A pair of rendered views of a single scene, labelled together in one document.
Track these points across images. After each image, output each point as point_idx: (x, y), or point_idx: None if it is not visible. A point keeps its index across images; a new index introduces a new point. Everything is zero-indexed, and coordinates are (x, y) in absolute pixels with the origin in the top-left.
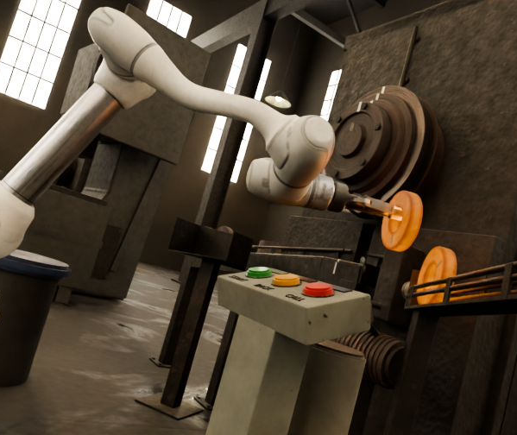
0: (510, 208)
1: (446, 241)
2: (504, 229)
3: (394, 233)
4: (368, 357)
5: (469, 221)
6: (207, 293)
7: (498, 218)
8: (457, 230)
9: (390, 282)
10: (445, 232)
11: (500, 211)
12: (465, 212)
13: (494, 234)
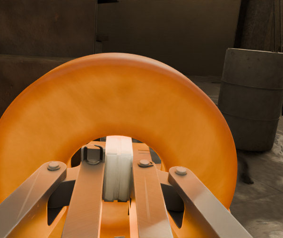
0: (90, 0)
1: (2, 81)
2: (87, 38)
3: (127, 235)
4: None
5: (12, 22)
6: None
7: (72, 19)
8: None
9: None
10: None
11: (72, 4)
12: None
13: (71, 48)
